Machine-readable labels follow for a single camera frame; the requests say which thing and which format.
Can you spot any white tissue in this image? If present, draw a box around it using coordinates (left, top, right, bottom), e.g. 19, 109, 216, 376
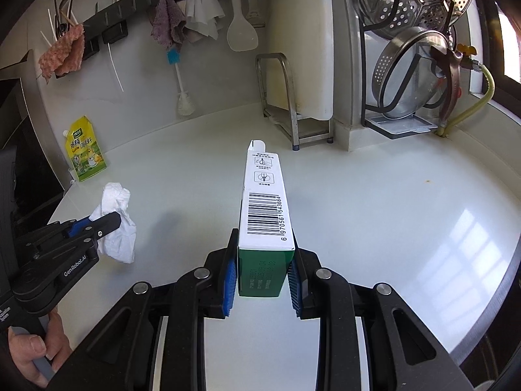
88, 183, 137, 264

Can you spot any green white milk carton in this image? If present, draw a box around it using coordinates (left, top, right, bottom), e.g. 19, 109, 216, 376
238, 140, 295, 298

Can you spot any person's left hand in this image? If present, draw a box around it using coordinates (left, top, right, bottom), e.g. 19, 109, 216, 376
8, 307, 72, 388

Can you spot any black stove hob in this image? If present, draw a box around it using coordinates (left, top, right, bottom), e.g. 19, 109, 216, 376
1, 51, 72, 230

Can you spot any yellow green refill pouch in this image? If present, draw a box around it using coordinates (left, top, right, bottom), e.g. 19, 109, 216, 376
65, 116, 107, 182

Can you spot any blue white bottle brush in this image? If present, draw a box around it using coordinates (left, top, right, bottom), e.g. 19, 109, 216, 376
167, 47, 195, 117

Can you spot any metal cutting board stand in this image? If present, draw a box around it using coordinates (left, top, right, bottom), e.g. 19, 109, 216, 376
255, 52, 335, 151

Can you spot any purple hanging cloth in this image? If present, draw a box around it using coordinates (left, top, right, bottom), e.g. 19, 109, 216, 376
151, 0, 186, 52

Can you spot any steel pot lid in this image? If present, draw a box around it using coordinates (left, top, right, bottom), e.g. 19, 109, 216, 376
371, 26, 449, 120

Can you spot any white rice paddle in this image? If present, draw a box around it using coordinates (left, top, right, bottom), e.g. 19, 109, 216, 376
227, 0, 259, 52

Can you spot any white hanging cloth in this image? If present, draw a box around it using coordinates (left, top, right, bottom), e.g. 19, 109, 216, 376
185, 0, 225, 43

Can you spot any white cutting board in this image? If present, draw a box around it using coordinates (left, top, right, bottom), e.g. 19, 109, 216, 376
266, 0, 334, 121

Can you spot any window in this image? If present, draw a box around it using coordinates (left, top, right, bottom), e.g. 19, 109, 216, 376
476, 0, 520, 117

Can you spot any black wire pot rack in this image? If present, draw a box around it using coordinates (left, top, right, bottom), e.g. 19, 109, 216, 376
356, 0, 457, 139

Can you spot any black wall hook rail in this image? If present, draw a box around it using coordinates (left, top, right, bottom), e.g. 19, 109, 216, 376
55, 0, 261, 79

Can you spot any yellow gas hose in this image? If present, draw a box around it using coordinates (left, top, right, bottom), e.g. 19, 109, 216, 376
434, 44, 497, 138

